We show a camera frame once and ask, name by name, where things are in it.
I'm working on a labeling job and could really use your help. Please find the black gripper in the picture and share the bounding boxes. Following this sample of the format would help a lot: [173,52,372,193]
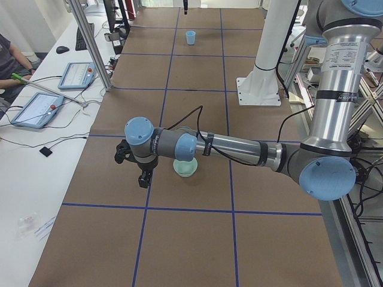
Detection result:
[114,139,159,188]

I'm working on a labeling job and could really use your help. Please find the light blue plastic cup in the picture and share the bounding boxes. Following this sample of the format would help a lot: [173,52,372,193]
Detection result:
[186,30,196,45]

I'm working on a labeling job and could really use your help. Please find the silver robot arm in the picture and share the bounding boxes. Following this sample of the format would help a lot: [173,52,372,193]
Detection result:
[114,1,382,201]

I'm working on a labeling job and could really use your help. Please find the mint green bowl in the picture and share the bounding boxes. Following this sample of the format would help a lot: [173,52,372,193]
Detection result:
[173,158,198,178]

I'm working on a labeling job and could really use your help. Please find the small black square pad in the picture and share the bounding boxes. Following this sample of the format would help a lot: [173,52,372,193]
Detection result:
[39,146,53,157]

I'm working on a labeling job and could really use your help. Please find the far blue teach pendant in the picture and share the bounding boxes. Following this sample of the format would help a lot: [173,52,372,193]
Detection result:
[57,62,96,90]

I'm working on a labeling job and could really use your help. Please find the blue teach pendant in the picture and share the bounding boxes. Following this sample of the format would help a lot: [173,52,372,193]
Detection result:
[57,62,96,90]
[11,92,64,129]

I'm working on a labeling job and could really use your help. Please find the near blue teach pendant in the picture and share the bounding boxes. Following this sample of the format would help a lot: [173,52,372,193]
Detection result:
[11,92,64,129]

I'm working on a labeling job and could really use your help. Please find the clear plastic bag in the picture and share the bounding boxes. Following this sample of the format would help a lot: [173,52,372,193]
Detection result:
[16,212,41,239]

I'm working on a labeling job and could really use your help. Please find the black keyboard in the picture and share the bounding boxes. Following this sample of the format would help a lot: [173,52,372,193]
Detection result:
[75,23,95,51]

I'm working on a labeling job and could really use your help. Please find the black computer mouse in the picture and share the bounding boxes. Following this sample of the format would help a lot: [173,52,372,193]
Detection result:
[56,46,70,54]

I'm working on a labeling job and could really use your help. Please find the seated person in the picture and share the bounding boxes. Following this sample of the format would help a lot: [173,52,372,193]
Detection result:
[1,35,36,104]

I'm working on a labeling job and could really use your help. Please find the aluminium frame post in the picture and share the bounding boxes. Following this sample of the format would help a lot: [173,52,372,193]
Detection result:
[68,0,112,91]

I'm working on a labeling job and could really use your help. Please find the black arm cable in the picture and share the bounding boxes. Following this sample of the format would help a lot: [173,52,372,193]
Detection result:
[170,105,264,167]

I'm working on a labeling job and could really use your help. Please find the green handled metal rod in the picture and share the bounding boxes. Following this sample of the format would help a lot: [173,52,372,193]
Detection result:
[11,73,89,108]

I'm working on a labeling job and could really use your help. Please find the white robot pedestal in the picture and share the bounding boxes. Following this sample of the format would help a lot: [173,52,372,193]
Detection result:
[236,0,300,106]

